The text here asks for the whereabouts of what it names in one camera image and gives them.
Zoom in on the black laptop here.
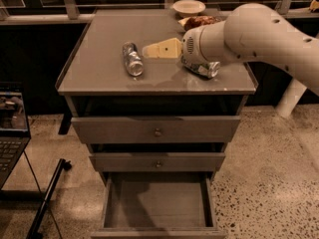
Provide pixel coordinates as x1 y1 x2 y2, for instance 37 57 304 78
0 82 31 189

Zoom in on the grey drawer cabinet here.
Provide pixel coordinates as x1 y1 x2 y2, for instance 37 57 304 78
54 7 259 239

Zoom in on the white ceramic bowl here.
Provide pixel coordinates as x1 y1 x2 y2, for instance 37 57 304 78
172 0 205 18

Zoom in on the brown chip bag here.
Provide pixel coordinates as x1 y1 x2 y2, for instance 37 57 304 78
178 16 220 31

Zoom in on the grey open bottom drawer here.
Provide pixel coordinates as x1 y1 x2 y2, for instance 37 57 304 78
91 172 226 239

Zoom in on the metal window railing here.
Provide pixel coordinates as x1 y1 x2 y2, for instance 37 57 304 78
0 0 319 27

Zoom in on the white diagonal pole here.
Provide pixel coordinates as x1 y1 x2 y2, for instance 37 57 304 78
276 34 319 118

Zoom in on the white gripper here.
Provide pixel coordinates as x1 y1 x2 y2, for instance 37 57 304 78
142 26 207 64

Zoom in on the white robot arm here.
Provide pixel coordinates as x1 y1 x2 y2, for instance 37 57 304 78
142 3 319 95

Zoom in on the black stand leg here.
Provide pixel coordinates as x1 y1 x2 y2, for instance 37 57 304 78
26 158 72 239

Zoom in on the grey middle drawer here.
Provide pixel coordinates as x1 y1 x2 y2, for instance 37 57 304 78
90 152 225 172

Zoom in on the green soda can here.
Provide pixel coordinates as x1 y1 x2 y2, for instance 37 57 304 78
180 58 220 79

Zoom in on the silver redbull can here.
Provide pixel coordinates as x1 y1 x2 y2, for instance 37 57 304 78
122 42 144 77

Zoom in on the grey top drawer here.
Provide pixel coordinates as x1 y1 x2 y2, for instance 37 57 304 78
72 116 240 143

